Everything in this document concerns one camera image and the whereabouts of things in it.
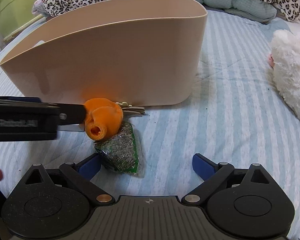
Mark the light teal quilted duvet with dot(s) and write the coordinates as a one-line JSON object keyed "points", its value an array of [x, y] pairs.
{"points": [[251, 9]]}

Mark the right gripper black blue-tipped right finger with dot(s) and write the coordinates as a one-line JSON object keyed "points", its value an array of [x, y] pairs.
{"points": [[214, 176]]}

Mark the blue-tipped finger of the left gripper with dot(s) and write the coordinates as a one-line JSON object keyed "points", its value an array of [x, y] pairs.
{"points": [[72, 128]]}

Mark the striped light blue bed sheet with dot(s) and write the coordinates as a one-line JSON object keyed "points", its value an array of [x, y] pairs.
{"points": [[234, 114]]}

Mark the white fluffy plush toy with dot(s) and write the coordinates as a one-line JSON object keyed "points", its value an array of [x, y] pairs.
{"points": [[285, 61]]}

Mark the green packet of seeds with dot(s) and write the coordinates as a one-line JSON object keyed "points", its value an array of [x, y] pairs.
{"points": [[122, 153]]}

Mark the beige hair clip with bow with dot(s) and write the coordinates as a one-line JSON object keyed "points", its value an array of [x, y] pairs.
{"points": [[130, 110]]}

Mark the beige plastic storage basket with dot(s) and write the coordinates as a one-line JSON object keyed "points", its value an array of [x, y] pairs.
{"points": [[143, 52]]}

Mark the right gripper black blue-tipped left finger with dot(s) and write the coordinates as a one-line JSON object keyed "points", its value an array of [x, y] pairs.
{"points": [[80, 176]]}

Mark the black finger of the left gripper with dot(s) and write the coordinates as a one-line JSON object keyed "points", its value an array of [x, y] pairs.
{"points": [[71, 114]]}

